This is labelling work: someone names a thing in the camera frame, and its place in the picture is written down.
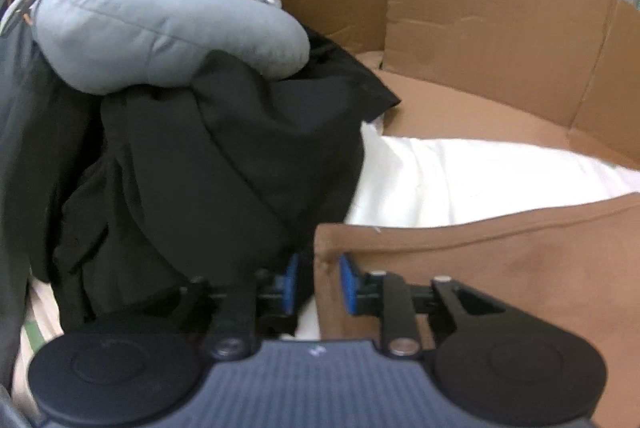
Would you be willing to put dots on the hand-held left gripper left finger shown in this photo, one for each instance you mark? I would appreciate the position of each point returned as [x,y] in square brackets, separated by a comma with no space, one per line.
[291,282]

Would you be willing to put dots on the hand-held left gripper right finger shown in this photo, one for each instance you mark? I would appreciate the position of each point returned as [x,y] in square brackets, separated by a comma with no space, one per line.
[346,283]

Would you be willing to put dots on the brown printed t-shirt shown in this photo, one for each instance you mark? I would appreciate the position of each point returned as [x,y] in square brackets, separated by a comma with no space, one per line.
[500,258]

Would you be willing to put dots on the cream bear printed blanket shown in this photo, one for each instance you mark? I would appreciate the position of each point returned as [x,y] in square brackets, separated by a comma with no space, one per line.
[450,178]

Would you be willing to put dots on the crumpled black garment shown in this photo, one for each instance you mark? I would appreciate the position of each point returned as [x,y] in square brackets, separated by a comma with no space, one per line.
[225,148]

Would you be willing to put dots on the grey neck pillow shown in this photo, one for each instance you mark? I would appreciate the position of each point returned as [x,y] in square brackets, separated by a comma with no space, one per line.
[150,23]

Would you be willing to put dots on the dark grey pillow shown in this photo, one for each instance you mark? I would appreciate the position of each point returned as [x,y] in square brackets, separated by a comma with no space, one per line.
[20,158]

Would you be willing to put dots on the flattened brown cardboard box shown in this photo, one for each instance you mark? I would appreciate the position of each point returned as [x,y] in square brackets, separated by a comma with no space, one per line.
[475,8]

